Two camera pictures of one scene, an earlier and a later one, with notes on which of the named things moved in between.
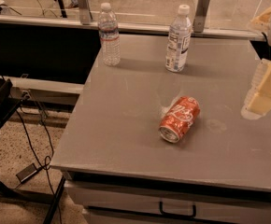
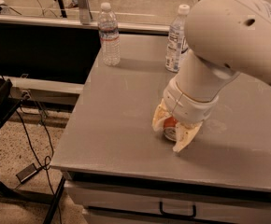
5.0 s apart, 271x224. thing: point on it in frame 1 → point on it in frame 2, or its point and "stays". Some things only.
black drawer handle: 176,215 stays
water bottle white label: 179,37 stays
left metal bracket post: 83,4 stays
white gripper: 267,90 → 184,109
